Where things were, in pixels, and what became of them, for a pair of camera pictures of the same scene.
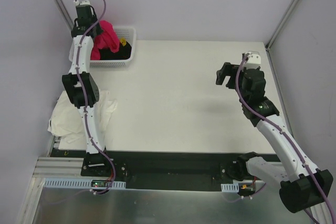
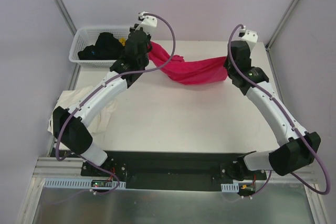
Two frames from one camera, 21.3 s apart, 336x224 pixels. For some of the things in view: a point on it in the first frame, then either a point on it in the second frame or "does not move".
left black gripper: [85, 24] to [143, 41]
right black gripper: [228, 72] to [233, 57]
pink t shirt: [108, 39] to [211, 70]
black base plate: [164, 170] does not move
